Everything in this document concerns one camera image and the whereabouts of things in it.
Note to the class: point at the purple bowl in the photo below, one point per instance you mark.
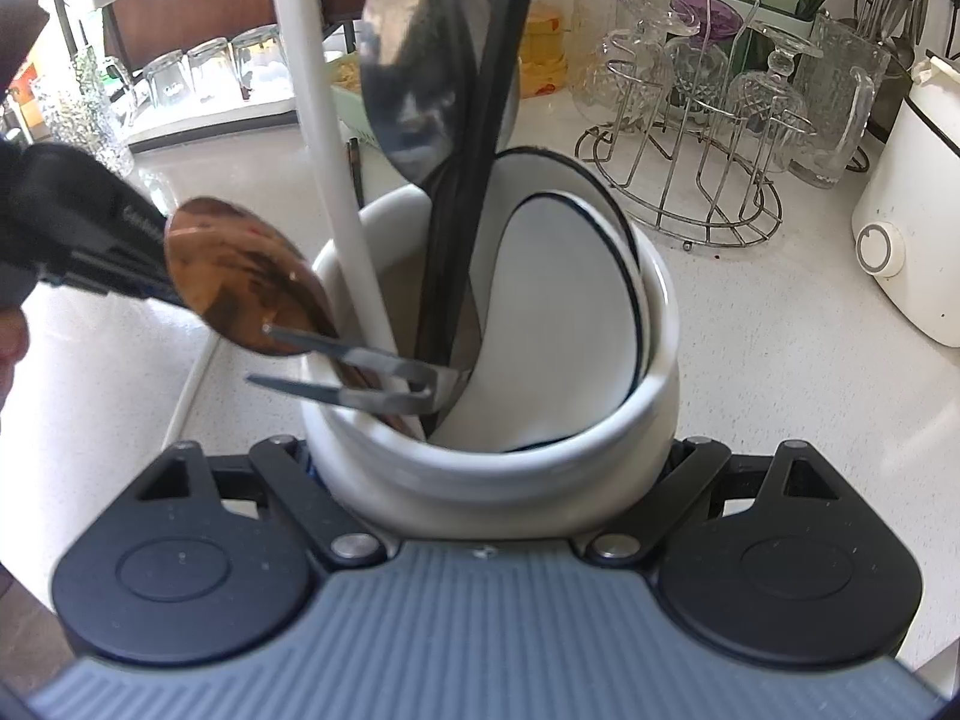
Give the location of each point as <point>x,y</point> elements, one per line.
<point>709,15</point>

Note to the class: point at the white black-rimmed ceramic spoon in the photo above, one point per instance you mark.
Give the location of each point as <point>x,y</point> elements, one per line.
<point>570,176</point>
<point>555,330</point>

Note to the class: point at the silver metal spoon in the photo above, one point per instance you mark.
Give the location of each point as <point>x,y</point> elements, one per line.
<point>405,75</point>

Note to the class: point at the clear drinking glass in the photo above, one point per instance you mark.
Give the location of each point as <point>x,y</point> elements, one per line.
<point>262,60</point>
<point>214,75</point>
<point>166,86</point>

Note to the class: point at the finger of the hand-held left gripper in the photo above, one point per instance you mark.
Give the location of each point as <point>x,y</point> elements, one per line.
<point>120,266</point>

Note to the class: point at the black chopstick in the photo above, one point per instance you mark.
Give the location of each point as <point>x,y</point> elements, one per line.
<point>439,277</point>
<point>510,30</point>

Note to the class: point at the copper metal spoon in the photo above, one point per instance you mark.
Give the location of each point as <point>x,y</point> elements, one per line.
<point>240,270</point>

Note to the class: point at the brown chopstick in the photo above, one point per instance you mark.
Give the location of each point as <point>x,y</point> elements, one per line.
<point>356,172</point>

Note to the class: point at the tall clear glass pitcher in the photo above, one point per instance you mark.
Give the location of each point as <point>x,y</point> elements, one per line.
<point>600,15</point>

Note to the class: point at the cluster of crystal glass cups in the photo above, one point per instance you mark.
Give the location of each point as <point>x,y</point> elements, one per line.
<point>765,105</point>

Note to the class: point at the person's left forearm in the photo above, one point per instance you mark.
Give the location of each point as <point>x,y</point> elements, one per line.
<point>9,352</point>

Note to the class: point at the white ceramic utensil jar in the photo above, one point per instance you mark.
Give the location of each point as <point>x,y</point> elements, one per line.
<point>487,495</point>

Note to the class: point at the white electric cooking pot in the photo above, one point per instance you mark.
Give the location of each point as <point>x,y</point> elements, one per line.
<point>922,202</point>

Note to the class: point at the small two-prong metal fork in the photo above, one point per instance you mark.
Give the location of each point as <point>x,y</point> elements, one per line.
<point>360,354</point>

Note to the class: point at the brown wooden cutting board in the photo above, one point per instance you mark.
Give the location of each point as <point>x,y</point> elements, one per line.
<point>225,7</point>

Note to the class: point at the textured glass vase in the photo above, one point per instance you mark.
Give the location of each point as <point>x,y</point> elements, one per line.
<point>82,112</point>

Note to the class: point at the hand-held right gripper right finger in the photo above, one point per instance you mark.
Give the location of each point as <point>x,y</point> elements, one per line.
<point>690,472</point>

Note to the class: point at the bundle of dried noodles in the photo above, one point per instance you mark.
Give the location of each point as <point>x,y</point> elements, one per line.
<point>346,71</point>

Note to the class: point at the red-lidded plastic jar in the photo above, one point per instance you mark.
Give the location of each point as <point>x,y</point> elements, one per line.
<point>544,45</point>

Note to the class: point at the green plastic basket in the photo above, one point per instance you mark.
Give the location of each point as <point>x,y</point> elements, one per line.
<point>352,116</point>

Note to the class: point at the white chopstick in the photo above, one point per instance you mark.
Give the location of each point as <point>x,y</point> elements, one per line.
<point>322,127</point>
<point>187,390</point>

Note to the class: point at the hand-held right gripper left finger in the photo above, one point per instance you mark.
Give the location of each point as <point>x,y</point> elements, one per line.
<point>292,472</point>

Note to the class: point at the white drip tray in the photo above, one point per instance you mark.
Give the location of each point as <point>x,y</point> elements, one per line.
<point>225,120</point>

